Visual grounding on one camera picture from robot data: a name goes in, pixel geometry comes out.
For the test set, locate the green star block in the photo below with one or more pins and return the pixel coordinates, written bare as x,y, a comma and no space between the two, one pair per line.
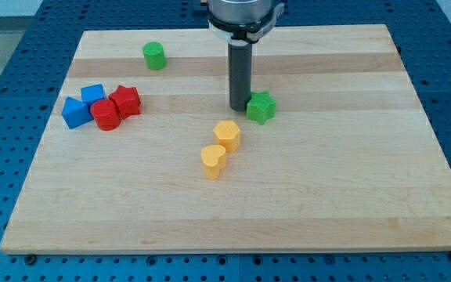
261,107

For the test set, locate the red cylinder block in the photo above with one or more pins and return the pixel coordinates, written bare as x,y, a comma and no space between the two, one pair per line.
105,114

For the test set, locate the yellow heart block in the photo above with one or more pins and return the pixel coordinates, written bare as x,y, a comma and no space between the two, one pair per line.
214,159

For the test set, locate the red star block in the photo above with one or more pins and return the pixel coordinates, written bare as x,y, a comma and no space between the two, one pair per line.
127,101

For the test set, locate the light wooden board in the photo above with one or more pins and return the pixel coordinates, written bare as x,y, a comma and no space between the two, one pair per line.
349,163

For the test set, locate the yellow hexagon block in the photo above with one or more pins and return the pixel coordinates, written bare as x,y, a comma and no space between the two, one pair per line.
227,134

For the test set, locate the blue triangle block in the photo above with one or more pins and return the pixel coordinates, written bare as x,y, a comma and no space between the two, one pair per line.
75,113

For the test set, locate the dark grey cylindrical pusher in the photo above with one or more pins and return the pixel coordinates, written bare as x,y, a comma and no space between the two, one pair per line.
239,64

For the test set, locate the blue cube block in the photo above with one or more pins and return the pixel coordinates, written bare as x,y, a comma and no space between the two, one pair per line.
91,94

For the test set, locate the green cylinder block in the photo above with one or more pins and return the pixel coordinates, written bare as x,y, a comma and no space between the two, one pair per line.
154,56

